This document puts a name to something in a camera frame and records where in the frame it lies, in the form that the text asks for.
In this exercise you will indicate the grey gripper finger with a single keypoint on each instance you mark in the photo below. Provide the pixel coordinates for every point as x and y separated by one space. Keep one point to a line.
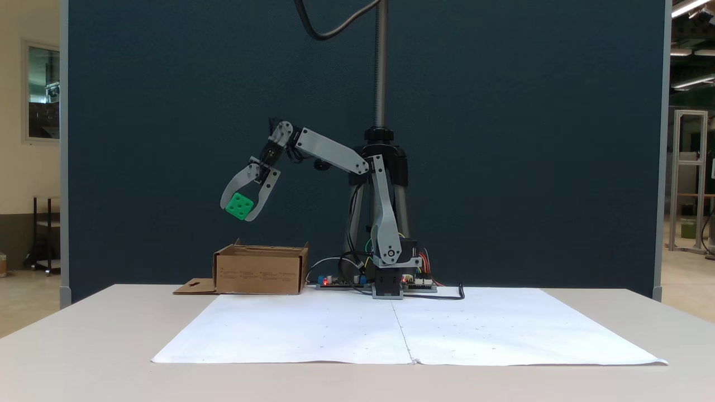
237 183
267 192

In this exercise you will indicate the green die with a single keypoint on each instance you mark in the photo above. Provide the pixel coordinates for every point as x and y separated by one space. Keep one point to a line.
239 206

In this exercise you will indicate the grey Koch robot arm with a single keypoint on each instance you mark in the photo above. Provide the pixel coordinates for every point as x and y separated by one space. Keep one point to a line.
329 151

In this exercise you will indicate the green bin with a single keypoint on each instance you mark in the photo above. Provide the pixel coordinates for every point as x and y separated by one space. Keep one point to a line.
688 229

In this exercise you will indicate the brown cardboard box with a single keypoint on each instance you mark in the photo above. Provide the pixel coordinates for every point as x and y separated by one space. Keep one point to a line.
260 271

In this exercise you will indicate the blue circuit board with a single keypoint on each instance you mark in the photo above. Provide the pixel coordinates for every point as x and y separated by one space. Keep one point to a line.
335 282

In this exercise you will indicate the black tripod stand with pole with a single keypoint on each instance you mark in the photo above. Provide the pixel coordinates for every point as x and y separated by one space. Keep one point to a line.
381 67

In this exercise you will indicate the black shelf rack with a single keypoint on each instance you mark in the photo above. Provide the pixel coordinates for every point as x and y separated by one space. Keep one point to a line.
34 234

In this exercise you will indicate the framed window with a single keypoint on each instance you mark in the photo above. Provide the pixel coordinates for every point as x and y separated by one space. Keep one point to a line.
43 95

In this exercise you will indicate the dark blue partition panel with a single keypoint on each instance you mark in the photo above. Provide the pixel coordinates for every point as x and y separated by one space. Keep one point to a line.
503 139

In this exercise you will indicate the white paper sheet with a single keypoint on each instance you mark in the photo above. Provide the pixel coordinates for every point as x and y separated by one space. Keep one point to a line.
475 329

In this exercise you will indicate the aluminium frame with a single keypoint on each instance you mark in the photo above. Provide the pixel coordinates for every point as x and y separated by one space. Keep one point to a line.
677 167

